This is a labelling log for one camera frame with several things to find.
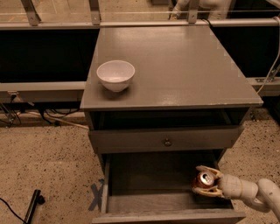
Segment open grey middle drawer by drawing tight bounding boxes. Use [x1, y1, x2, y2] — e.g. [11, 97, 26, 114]
[92, 150, 245, 224]

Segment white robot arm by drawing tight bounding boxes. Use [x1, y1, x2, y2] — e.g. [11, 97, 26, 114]
[192, 165, 280, 221]

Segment red coke can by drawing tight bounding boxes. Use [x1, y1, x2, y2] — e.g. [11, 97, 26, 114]
[192, 171, 215, 188]

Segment round metal drawer knob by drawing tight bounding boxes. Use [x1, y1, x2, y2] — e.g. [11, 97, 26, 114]
[164, 138, 172, 147]

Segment closed grey top drawer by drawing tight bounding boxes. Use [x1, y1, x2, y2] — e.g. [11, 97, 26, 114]
[89, 126, 243, 154]

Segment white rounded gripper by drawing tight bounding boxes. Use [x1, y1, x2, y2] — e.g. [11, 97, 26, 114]
[192, 165, 242, 200]

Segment grey wooden drawer cabinet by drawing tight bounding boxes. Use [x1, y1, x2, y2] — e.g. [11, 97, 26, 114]
[80, 25, 264, 224]

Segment metal railing frame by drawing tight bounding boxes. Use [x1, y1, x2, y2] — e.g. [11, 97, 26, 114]
[0, 0, 277, 104]

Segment black bar on floor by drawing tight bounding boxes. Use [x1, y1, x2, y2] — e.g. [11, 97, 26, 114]
[23, 189, 46, 224]

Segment white ceramic bowl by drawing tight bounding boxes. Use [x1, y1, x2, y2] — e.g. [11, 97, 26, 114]
[96, 60, 136, 92]

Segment blue tape cross mark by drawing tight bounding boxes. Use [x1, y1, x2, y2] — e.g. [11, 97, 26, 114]
[88, 178, 105, 211]

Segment black cables under railing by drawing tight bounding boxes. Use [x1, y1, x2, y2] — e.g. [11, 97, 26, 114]
[0, 93, 81, 128]

